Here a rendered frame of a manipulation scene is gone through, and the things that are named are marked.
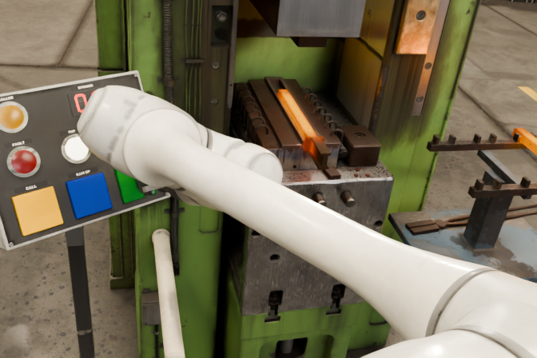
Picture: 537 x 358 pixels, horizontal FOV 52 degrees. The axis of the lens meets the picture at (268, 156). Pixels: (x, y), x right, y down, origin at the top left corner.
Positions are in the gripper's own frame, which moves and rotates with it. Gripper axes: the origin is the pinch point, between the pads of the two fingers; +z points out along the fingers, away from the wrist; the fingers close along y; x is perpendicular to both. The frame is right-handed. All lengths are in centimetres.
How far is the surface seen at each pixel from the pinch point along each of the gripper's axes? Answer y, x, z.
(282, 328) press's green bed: 42, -57, 29
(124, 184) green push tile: -2.7, 0.1, 4.8
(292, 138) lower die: 44.2, -1.3, 6.6
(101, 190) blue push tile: -7.6, 0.2, 4.8
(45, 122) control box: -14.2, 15.6, 5.5
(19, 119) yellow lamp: -18.7, 17.1, 5.2
